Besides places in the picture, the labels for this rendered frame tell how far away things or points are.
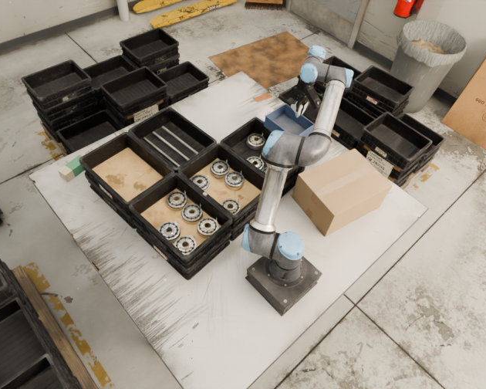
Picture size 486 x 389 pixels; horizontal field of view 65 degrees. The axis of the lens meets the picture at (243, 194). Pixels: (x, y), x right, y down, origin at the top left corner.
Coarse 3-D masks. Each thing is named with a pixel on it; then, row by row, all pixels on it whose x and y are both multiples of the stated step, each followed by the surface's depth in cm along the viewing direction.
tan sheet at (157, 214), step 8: (160, 200) 192; (152, 208) 188; (160, 208) 189; (168, 208) 189; (144, 216) 185; (152, 216) 186; (160, 216) 186; (168, 216) 186; (176, 216) 187; (208, 216) 188; (152, 224) 183; (160, 224) 183; (184, 224) 184; (184, 232) 181; (192, 232) 182; (200, 240) 179
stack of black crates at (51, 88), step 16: (64, 64) 292; (32, 80) 283; (48, 80) 291; (64, 80) 294; (80, 80) 296; (32, 96) 281; (48, 96) 268; (64, 96) 277; (80, 96) 286; (48, 112) 276; (64, 112) 286; (80, 112) 296; (96, 112) 307; (48, 128) 302
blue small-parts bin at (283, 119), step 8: (272, 112) 192; (280, 112) 198; (288, 112) 199; (272, 120) 198; (280, 120) 198; (288, 120) 199; (296, 120) 197; (304, 120) 193; (272, 128) 191; (280, 128) 186; (288, 128) 195; (296, 128) 196; (304, 128) 196; (312, 128) 190; (304, 136) 189
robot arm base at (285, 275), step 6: (270, 264) 175; (276, 264) 168; (300, 264) 173; (270, 270) 174; (276, 270) 170; (282, 270) 168; (288, 270) 166; (294, 270) 168; (300, 270) 174; (276, 276) 171; (282, 276) 171; (288, 276) 169; (294, 276) 170
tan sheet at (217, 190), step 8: (216, 160) 211; (208, 168) 206; (192, 176) 202; (208, 176) 203; (216, 184) 200; (224, 184) 201; (248, 184) 202; (208, 192) 197; (216, 192) 197; (224, 192) 197; (232, 192) 198; (240, 192) 198; (248, 192) 199; (256, 192) 199; (216, 200) 194; (240, 200) 195; (248, 200) 196
